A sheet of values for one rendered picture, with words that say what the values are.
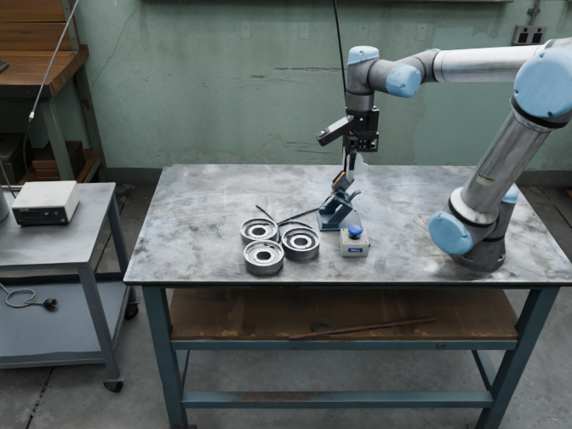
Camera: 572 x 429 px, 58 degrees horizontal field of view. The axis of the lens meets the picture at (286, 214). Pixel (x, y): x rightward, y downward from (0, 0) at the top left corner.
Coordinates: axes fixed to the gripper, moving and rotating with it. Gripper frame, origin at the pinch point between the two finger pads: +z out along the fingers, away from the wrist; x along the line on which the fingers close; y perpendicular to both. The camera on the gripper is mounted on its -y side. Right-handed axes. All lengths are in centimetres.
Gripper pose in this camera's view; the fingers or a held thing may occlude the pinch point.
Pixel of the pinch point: (346, 176)
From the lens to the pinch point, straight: 146.9
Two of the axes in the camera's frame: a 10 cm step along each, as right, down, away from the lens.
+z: -0.1, 8.7, 4.9
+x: -1.4, -4.9, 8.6
